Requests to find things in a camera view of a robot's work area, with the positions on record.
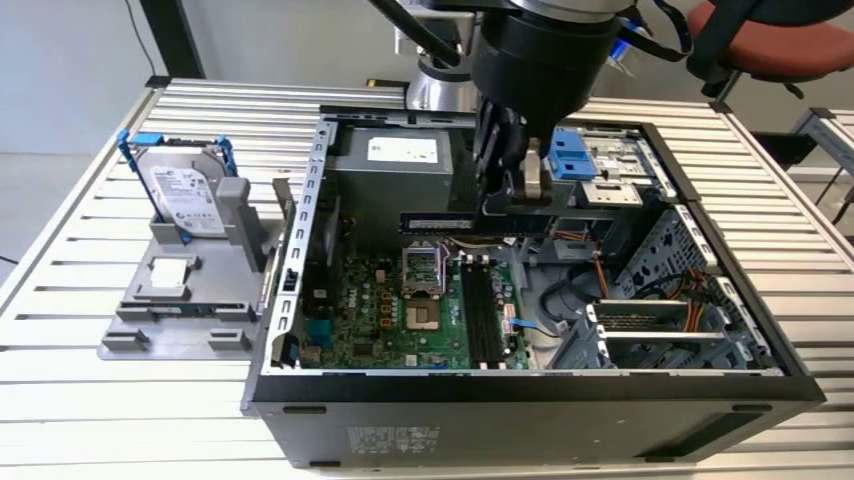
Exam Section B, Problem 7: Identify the RAM stick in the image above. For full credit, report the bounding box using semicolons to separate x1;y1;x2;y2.
397;211;543;237
147;305;219;319

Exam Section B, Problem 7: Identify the orange wire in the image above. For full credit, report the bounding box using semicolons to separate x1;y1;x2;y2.
590;252;610;304

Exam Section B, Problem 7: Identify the CPU socket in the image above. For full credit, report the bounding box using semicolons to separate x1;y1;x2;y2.
404;297;445;332

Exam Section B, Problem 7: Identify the black RAM slot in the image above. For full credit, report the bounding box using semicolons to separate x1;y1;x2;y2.
479;255;499;370
461;255;480;370
469;255;489;370

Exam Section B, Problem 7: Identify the aluminium frame side table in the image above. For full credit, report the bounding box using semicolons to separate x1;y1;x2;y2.
786;105;854;179

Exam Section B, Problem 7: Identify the grey metal drive cage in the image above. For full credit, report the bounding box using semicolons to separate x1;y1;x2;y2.
546;124;663;251

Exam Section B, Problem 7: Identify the silver CPU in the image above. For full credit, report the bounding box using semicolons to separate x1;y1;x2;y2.
149;258;189;289

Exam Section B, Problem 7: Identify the grey parts rack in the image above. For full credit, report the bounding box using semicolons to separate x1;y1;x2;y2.
97;174;281;361

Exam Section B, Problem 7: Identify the red office chair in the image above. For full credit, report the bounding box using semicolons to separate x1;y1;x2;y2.
684;0;854;100

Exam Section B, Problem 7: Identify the blue drive bay latch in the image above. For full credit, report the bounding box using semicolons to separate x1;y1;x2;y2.
550;127;594;182

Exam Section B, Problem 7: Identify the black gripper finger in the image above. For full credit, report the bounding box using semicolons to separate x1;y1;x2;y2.
472;98;530;218
511;136;556;206

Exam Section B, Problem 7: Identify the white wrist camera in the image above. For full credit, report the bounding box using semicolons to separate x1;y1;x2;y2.
392;12;479;57

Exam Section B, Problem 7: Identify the metal socket cover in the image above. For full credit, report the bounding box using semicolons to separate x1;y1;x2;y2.
401;241;445;297

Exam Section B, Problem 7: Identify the green motherboard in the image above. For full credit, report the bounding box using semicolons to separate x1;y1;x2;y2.
299;249;535;371

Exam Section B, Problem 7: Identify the grey power supply unit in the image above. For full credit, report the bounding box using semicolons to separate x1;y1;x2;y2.
329;127;483;251

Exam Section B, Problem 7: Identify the hard disk with blue carrier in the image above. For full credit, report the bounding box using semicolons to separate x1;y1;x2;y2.
116;128;239;241

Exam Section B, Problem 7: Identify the black vertical post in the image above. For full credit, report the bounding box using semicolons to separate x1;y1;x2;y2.
137;0;207;89

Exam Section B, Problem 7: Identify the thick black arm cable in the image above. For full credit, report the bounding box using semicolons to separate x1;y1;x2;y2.
365;0;469;69

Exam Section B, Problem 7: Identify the red yellow wire bundle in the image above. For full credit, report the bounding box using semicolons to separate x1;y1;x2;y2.
679;269;719;335

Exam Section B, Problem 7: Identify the black open PC case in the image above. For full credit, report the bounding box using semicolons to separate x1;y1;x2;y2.
239;102;828;471

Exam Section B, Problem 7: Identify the grey metal disk bay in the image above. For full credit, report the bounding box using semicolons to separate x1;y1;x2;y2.
552;297;768;371

